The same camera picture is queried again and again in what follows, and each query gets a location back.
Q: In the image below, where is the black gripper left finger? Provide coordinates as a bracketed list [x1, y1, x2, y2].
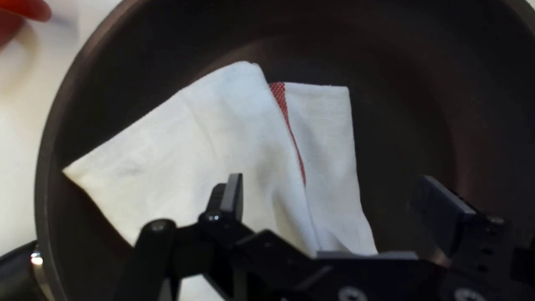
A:
[203, 174, 243, 221]

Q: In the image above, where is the red plastic cup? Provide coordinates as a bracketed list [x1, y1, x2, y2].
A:
[0, 0, 51, 47]

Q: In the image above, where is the white towel with red stripe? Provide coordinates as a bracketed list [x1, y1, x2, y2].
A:
[63, 62, 376, 256]

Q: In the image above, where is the black frying pan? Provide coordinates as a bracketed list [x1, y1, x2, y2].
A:
[1, 0, 535, 301]

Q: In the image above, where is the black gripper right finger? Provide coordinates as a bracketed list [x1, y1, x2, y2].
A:
[412, 176, 478, 261]

